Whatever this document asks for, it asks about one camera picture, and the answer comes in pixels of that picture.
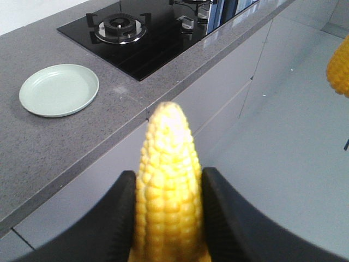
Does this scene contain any yellow corn cob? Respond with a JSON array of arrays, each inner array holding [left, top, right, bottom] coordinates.
[[326, 35, 348, 98], [129, 102, 211, 261]]

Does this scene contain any black glass gas hob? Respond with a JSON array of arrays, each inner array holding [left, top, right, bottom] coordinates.
[[58, 0, 256, 81]]

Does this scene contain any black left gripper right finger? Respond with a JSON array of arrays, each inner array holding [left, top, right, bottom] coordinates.
[[202, 167, 344, 261]]

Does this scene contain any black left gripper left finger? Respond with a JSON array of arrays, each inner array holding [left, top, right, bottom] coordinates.
[[18, 170, 135, 261]]

